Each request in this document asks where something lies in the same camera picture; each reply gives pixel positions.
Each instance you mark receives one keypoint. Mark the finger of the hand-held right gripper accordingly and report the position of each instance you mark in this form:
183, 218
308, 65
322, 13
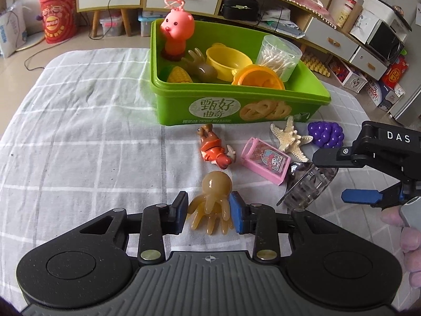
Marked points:
360, 196
335, 157

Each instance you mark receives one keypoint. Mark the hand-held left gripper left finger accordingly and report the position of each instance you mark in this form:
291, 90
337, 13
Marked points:
178, 212

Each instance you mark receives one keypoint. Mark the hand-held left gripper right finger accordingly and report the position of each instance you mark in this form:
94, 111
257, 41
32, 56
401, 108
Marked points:
237, 214

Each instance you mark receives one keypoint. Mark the amber octopus toy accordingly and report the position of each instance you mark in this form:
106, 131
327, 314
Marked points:
204, 70
215, 187

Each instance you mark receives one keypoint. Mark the clear grey hair claw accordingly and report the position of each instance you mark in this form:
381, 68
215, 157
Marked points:
306, 187

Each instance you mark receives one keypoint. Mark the green plastic box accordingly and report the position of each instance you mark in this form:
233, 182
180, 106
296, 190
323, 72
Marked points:
174, 105

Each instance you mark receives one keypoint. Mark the orange toy pot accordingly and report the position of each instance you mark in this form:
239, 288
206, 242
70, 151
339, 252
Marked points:
259, 79

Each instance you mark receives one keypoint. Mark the clear cotton swab container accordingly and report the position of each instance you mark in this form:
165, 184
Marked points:
279, 59

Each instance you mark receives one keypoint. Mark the yellow corn toy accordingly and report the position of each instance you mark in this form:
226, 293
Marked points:
179, 75

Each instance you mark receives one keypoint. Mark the yellow toy pot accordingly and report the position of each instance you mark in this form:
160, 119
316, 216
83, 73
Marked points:
227, 61

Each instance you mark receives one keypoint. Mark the pink pig toy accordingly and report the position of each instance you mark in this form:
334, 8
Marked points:
177, 26

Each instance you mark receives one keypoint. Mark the person's right hand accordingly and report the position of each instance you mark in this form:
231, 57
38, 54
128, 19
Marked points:
411, 250

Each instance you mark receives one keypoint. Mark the purple grape toy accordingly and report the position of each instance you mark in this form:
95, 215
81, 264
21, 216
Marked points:
325, 133

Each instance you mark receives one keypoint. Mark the beige starfish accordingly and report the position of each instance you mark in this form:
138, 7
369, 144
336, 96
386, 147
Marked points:
291, 138

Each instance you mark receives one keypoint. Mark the pink toy card box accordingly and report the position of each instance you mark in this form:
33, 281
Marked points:
266, 161

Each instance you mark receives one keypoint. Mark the orange clownfish toy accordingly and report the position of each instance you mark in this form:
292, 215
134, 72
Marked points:
212, 148

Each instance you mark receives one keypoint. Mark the white printed box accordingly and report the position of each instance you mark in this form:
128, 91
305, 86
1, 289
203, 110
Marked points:
350, 75

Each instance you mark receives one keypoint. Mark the yellow egg tray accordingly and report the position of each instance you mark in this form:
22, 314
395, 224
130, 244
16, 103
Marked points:
315, 65

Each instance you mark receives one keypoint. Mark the white microwave oven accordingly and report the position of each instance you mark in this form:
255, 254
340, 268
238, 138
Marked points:
384, 39

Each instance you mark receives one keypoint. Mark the grey checked blanket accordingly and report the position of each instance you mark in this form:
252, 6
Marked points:
82, 138

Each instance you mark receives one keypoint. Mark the pile of folded papers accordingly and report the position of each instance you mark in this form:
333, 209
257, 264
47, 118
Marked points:
283, 23

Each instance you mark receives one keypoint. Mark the pink fringed cloth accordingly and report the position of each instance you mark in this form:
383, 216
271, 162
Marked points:
306, 1

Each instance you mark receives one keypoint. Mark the black bag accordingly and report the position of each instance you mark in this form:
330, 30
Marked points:
240, 6

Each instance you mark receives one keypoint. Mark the clear storage box blue lid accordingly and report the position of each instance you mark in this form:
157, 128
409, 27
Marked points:
151, 24

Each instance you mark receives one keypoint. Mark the wooden white cabinet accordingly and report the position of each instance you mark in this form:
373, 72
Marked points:
96, 23

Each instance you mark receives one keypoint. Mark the red printed bucket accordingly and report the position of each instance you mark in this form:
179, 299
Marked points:
57, 19

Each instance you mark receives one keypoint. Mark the white shopping bag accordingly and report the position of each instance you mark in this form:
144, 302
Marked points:
11, 33

